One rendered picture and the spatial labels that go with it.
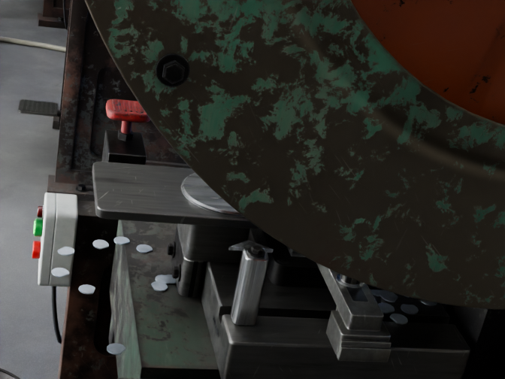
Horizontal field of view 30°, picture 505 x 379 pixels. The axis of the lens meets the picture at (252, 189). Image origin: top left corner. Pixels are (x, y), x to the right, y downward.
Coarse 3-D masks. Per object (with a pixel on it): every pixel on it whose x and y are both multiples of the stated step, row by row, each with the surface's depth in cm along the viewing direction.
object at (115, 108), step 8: (112, 104) 150; (120, 104) 150; (128, 104) 151; (136, 104) 151; (112, 112) 147; (120, 112) 147; (128, 112) 148; (136, 112) 148; (144, 112) 149; (120, 120) 148; (128, 120) 148; (136, 120) 148; (144, 120) 148; (128, 128) 151
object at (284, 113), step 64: (128, 0) 61; (192, 0) 62; (256, 0) 63; (320, 0) 64; (128, 64) 63; (192, 64) 64; (256, 64) 65; (320, 64) 66; (384, 64) 67; (192, 128) 66; (256, 128) 67; (320, 128) 68; (384, 128) 69; (448, 128) 70; (256, 192) 70; (320, 192) 71; (384, 192) 72; (448, 192) 73; (320, 256) 73; (384, 256) 74; (448, 256) 76
